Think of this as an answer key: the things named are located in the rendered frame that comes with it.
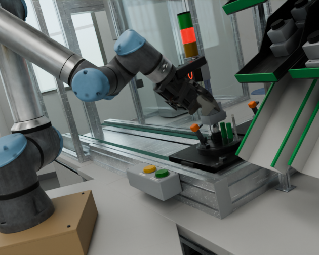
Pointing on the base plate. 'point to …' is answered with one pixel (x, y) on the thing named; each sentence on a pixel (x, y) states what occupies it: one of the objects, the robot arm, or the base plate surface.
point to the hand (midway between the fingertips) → (211, 106)
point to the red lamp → (188, 35)
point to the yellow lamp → (191, 49)
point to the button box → (154, 182)
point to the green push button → (161, 173)
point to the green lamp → (185, 21)
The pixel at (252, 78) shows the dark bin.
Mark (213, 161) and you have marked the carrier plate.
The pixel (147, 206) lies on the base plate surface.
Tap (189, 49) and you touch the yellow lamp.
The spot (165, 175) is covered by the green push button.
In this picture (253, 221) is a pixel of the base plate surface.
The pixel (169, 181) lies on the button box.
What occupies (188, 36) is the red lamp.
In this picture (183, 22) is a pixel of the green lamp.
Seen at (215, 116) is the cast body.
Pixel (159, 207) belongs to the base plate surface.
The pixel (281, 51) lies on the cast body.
